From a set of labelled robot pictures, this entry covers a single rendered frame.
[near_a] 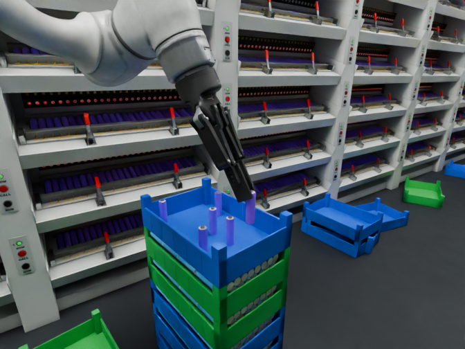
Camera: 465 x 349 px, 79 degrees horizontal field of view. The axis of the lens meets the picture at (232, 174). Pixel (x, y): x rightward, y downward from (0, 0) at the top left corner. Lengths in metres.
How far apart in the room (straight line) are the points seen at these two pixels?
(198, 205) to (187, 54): 0.45
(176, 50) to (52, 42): 0.20
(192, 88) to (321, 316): 0.85
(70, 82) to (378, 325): 1.17
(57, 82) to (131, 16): 0.43
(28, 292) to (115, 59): 0.77
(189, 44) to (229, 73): 0.60
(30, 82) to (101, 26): 0.38
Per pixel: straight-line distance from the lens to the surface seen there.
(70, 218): 1.00
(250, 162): 1.27
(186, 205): 0.79
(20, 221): 0.99
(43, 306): 1.14
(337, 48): 1.56
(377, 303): 1.20
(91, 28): 0.59
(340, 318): 1.10
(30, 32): 0.54
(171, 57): 0.49
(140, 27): 0.52
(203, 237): 0.57
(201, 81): 0.49
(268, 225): 0.66
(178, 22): 0.50
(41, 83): 0.92
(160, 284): 0.77
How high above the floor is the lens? 0.75
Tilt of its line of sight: 19 degrees down
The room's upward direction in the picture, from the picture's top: straight up
